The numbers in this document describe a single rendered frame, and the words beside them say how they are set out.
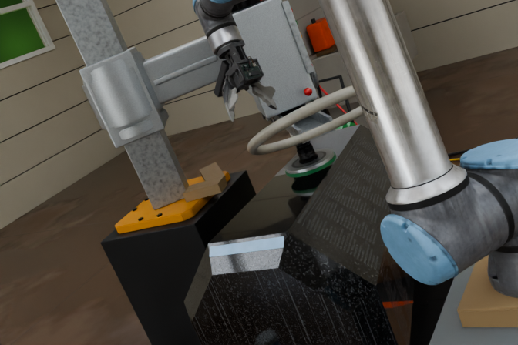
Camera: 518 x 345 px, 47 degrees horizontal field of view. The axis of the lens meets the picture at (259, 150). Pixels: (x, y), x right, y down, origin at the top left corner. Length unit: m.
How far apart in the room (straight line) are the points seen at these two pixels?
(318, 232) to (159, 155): 1.15
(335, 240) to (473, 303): 0.90
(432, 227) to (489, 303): 0.26
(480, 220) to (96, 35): 2.19
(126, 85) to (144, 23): 6.25
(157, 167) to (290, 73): 1.00
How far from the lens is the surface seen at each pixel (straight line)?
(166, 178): 3.00
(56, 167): 9.02
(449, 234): 1.07
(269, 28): 2.26
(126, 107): 2.86
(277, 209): 2.23
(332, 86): 5.22
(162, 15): 8.84
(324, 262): 2.00
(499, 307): 1.24
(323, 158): 2.41
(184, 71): 2.91
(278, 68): 2.28
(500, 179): 1.15
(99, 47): 2.92
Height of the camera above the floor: 1.60
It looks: 14 degrees down
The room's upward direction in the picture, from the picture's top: 22 degrees counter-clockwise
